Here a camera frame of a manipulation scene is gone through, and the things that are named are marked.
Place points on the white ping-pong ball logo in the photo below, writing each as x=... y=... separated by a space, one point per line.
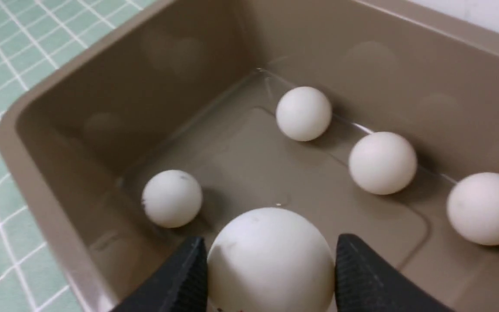
x=382 y=163

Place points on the brown plastic bin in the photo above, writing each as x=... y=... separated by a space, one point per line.
x=193 y=85

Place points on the white DHS ping-pong ball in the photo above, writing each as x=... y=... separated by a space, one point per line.
x=270 y=260

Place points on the green checkered tablecloth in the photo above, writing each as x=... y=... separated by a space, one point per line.
x=36 y=38

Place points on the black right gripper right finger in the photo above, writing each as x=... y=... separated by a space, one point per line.
x=365 y=282

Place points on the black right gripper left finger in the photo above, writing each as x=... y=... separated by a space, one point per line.
x=179 y=285

